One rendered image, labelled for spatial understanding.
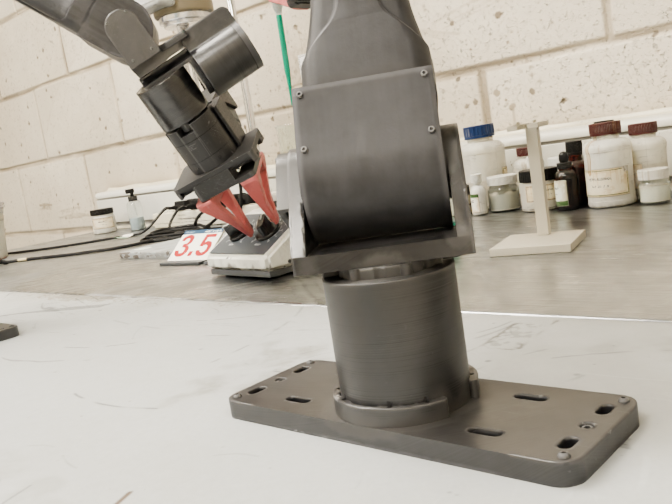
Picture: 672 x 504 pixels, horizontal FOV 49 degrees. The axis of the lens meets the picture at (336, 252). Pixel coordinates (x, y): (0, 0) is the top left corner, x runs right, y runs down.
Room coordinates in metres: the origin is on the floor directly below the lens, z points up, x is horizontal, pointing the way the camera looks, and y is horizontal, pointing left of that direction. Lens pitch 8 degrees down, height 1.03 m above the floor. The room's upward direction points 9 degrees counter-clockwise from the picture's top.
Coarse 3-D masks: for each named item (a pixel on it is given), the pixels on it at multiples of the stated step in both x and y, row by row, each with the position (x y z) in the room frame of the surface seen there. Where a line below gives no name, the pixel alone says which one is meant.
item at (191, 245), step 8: (216, 232) 1.07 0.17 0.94; (184, 240) 1.11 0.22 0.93; (192, 240) 1.09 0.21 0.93; (200, 240) 1.08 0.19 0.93; (208, 240) 1.07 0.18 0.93; (176, 248) 1.10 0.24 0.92; (184, 248) 1.09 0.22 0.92; (192, 248) 1.08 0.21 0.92; (200, 248) 1.06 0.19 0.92; (208, 248) 1.05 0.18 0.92; (176, 256) 1.08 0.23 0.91; (184, 256) 1.07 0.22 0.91; (192, 256) 1.06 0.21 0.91; (200, 256) 1.05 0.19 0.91
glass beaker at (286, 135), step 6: (276, 126) 0.90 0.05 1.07; (282, 126) 0.89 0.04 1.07; (288, 126) 0.89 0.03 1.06; (282, 132) 0.90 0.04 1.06; (288, 132) 0.89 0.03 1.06; (294, 132) 0.89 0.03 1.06; (282, 138) 0.90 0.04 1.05; (288, 138) 0.89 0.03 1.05; (294, 138) 0.89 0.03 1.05; (282, 144) 0.90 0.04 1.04; (288, 144) 0.89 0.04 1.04; (294, 144) 0.89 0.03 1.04; (282, 150) 0.90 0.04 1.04; (288, 150) 0.89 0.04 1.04
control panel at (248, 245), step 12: (252, 216) 0.91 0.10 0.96; (228, 240) 0.89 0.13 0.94; (240, 240) 0.87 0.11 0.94; (252, 240) 0.85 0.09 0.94; (276, 240) 0.81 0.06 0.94; (216, 252) 0.88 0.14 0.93; (228, 252) 0.86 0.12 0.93; (240, 252) 0.84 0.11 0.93; (252, 252) 0.82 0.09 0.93; (264, 252) 0.80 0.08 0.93
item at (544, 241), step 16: (512, 128) 0.74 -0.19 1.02; (528, 128) 0.73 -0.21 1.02; (528, 144) 0.76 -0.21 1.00; (544, 176) 0.77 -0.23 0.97; (544, 192) 0.76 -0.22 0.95; (544, 208) 0.76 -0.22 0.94; (544, 224) 0.76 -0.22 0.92; (512, 240) 0.76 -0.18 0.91; (528, 240) 0.74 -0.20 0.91; (544, 240) 0.73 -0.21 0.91; (560, 240) 0.71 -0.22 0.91; (576, 240) 0.71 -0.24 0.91; (496, 256) 0.73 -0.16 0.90
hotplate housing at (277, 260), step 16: (288, 240) 0.81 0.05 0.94; (208, 256) 0.90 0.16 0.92; (224, 256) 0.87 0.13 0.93; (240, 256) 0.84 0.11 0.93; (256, 256) 0.82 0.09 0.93; (272, 256) 0.80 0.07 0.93; (288, 256) 0.81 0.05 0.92; (224, 272) 0.87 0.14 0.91; (240, 272) 0.84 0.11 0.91; (256, 272) 0.82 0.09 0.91; (272, 272) 0.80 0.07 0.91; (288, 272) 0.81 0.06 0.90
